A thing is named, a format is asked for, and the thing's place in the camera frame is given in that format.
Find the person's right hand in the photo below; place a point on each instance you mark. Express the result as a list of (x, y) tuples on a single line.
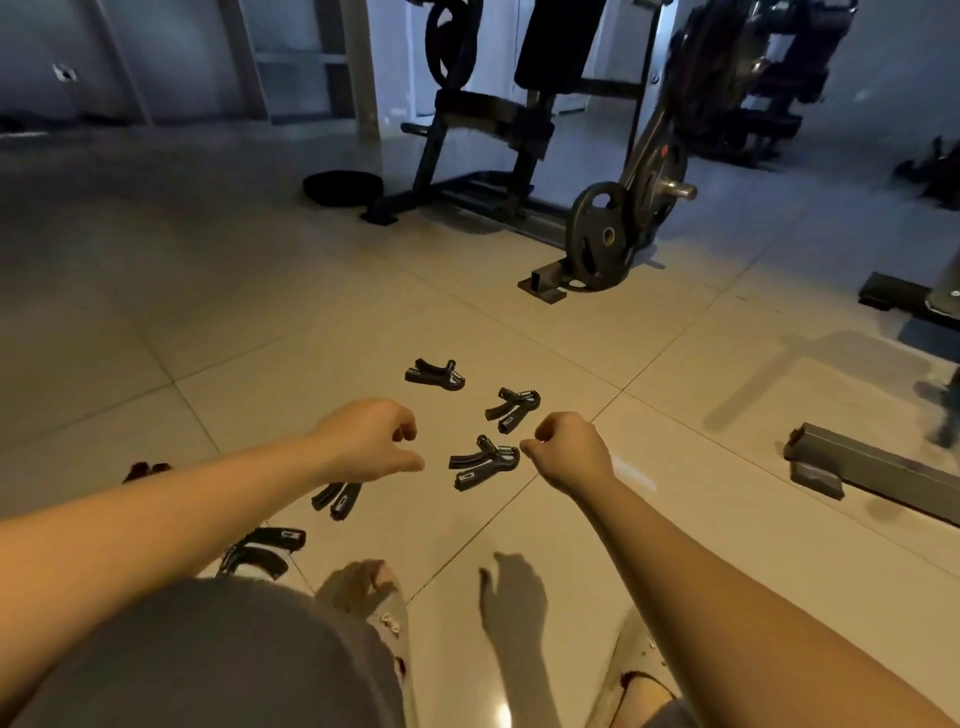
[(574, 454)]

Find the person's left hand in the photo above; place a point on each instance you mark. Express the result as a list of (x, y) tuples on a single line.
[(367, 442)]

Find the person's right forearm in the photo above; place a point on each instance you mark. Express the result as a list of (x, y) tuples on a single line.
[(750, 637)]

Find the person's left forearm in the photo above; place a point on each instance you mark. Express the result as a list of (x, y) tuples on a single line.
[(150, 540)]

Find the beige left slipper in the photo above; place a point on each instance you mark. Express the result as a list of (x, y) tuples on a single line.
[(394, 622)]

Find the beige slipper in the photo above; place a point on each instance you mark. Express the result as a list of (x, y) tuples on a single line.
[(394, 622), (626, 652)]

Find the beige right slipper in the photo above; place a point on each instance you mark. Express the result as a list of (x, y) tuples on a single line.
[(626, 652)]

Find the grey metal rack stand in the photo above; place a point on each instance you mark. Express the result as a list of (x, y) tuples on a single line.
[(885, 476)]

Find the black plate-loaded gym machine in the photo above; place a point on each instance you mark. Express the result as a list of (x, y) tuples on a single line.
[(480, 120)]

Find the dark exercise machine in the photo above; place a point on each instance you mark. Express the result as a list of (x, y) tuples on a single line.
[(750, 75)]

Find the dark low gym equipment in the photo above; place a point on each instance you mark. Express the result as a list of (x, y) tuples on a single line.
[(937, 176)]

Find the white wall socket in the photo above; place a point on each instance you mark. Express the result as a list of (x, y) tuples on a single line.
[(64, 73)]

